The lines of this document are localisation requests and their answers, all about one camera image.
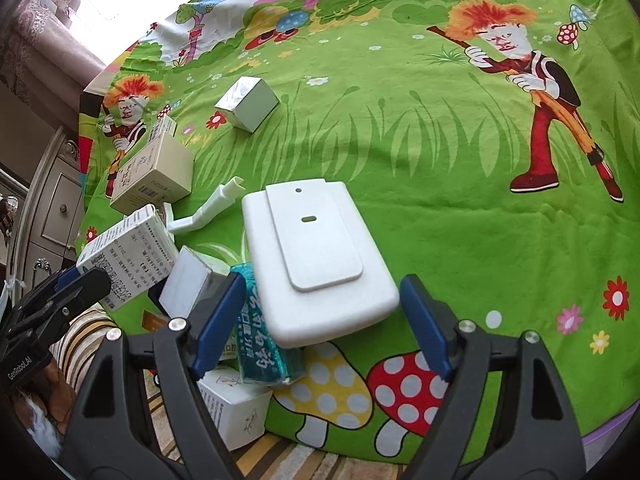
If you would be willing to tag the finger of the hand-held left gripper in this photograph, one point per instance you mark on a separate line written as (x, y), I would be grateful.
(85, 287)
(67, 279)

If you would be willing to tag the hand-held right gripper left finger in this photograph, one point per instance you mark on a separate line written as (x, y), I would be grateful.
(221, 317)

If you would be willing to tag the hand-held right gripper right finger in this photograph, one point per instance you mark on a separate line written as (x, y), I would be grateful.
(425, 322)

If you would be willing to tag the white plastic panel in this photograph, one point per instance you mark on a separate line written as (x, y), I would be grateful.
(312, 260)

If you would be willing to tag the teal tissue packet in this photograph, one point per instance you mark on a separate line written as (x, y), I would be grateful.
(262, 340)

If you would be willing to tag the small white grey box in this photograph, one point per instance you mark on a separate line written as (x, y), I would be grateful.
(184, 284)

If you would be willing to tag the white box with black print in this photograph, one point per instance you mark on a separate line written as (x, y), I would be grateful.
(125, 255)

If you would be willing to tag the striped cushion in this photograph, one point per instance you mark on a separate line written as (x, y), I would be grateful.
(80, 350)

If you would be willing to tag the grey wooden cabinet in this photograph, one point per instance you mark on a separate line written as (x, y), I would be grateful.
(50, 210)

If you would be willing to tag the white box with flower print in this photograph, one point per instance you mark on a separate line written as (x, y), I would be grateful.
(235, 405)

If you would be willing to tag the white plastic pole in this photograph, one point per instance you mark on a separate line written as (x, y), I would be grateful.
(207, 206)

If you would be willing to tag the beige cardboard box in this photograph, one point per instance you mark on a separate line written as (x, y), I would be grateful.
(152, 172)

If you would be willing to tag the green cartoon printed blanket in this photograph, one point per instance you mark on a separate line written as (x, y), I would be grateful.
(450, 185)

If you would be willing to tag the small white labelled box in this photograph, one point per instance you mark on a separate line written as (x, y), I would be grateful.
(164, 129)

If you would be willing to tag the beige patterned curtain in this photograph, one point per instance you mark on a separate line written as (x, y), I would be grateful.
(45, 25)

